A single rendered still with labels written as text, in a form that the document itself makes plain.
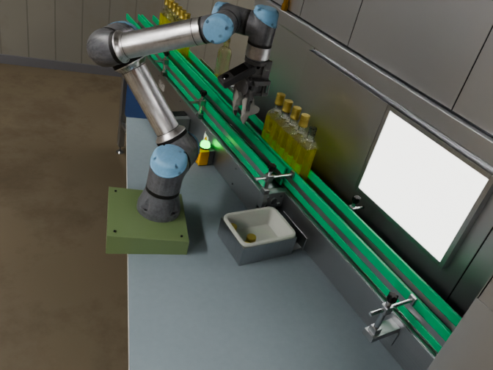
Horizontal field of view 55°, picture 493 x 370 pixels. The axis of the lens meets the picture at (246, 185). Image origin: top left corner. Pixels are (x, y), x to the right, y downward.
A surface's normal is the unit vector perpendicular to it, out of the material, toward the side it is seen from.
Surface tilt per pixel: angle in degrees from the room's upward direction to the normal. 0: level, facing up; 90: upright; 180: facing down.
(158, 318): 0
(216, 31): 88
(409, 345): 90
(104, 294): 0
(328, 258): 90
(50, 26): 90
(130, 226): 4
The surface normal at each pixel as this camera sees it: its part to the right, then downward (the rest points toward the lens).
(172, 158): 0.25, -0.73
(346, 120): -0.86, 0.11
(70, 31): 0.20, 0.58
